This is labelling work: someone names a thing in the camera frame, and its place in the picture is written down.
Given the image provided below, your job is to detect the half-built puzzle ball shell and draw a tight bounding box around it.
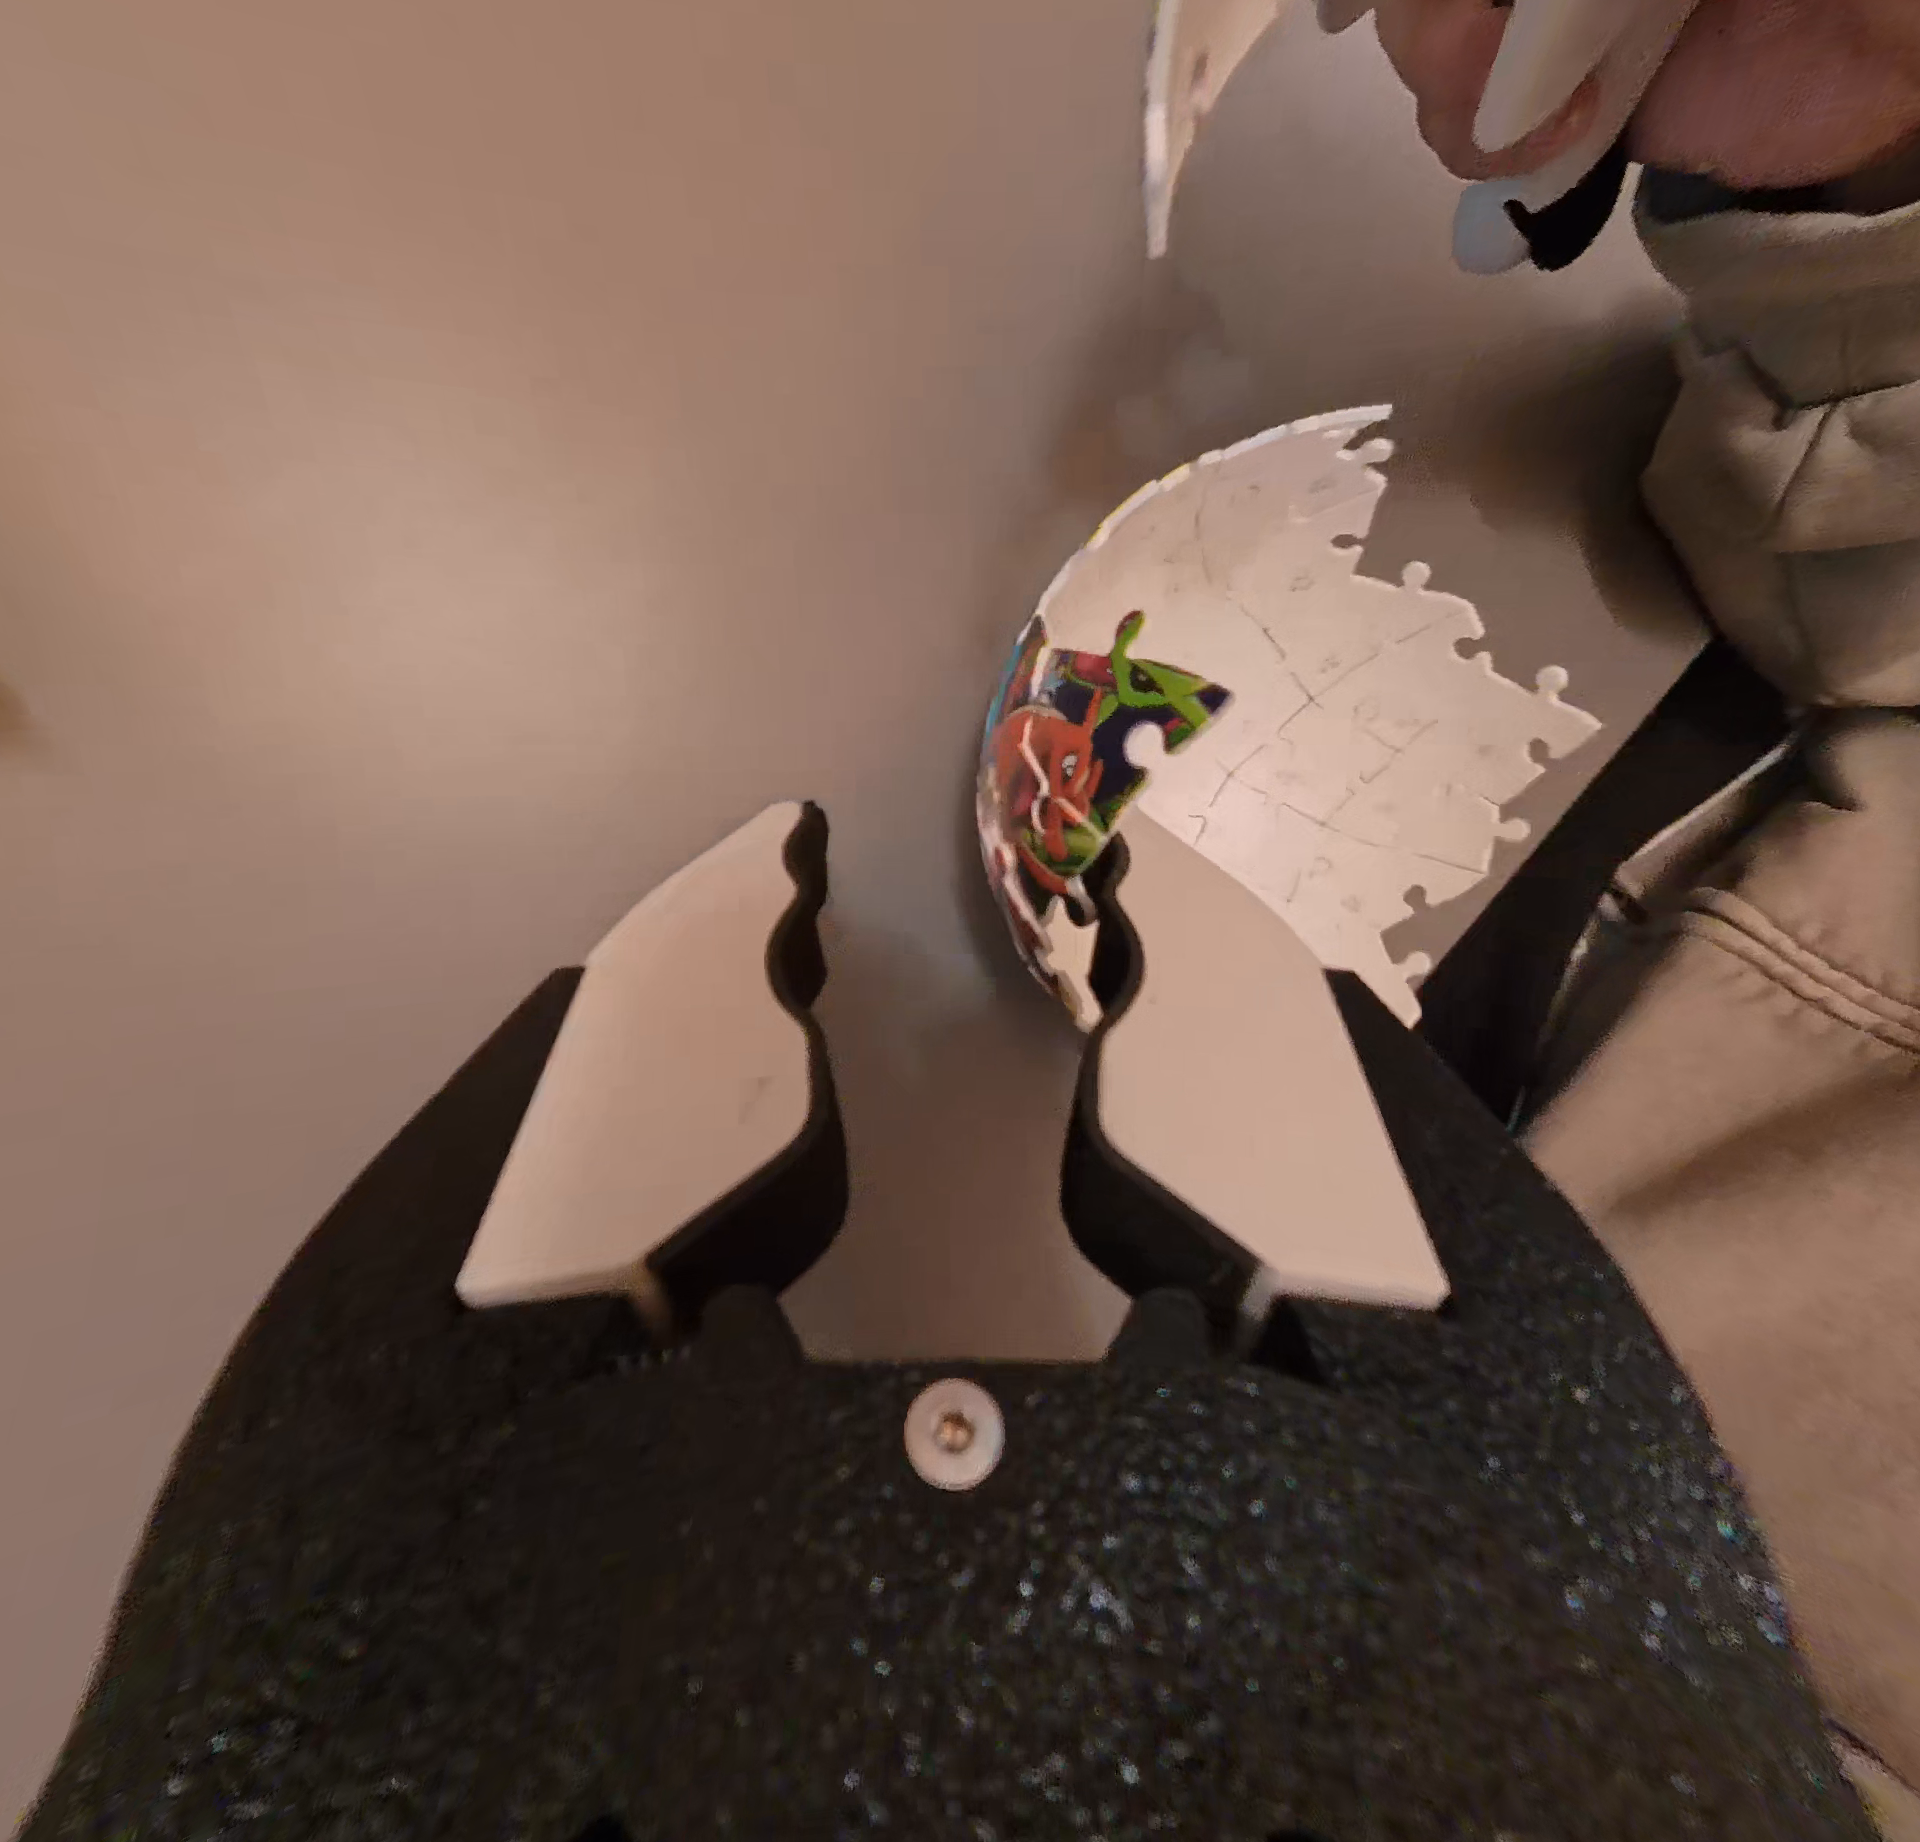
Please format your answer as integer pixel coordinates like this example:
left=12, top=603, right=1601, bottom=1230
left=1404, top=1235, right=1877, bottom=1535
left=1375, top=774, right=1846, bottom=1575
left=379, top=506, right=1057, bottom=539
left=976, top=401, right=1606, bottom=1038

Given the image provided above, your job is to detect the curved puzzle ball section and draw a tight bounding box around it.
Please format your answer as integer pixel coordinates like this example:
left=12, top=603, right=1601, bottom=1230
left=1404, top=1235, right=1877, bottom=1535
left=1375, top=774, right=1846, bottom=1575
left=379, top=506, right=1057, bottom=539
left=1142, top=0, right=1332, bottom=262

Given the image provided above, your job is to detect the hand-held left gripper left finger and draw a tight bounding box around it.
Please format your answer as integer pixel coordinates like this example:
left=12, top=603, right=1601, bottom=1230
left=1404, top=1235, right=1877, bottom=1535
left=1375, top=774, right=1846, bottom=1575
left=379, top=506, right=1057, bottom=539
left=453, top=799, right=850, bottom=1342

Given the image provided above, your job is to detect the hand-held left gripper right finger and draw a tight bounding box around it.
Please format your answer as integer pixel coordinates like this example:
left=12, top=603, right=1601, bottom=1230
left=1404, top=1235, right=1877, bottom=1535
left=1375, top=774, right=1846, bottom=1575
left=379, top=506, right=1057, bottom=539
left=1062, top=833, right=1452, bottom=1350

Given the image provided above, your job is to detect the person's right forearm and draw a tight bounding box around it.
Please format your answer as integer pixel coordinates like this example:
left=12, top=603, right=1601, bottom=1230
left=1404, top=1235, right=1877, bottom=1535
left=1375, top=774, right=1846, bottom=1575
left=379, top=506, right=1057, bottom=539
left=1633, top=162, right=1920, bottom=709

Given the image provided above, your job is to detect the person's right hand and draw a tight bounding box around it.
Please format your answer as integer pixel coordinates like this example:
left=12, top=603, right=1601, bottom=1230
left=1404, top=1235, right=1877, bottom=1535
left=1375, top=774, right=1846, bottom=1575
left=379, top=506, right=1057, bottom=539
left=1320, top=0, right=1920, bottom=196

